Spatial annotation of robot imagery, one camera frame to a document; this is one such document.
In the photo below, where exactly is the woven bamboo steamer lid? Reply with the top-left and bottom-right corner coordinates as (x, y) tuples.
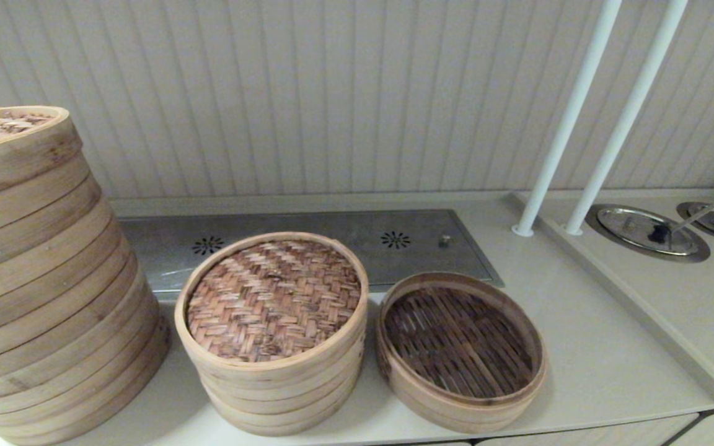
(175, 231), (370, 378)

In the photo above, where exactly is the low bamboo steamer basket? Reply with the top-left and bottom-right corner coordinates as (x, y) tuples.
(376, 271), (549, 435)

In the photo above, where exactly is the tall bamboo steamer stack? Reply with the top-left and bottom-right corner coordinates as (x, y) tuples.
(0, 149), (170, 446)

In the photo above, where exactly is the stainless steel vented panel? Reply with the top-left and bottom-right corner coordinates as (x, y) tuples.
(118, 209), (505, 301)

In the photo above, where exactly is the white metal pole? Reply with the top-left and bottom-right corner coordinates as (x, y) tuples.
(565, 0), (691, 236)
(512, 0), (624, 238)

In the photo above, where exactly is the white counter cabinet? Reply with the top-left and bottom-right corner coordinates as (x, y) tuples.
(388, 406), (714, 446)

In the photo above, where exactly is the thin steel handle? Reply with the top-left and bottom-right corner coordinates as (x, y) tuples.
(670, 199), (714, 235)

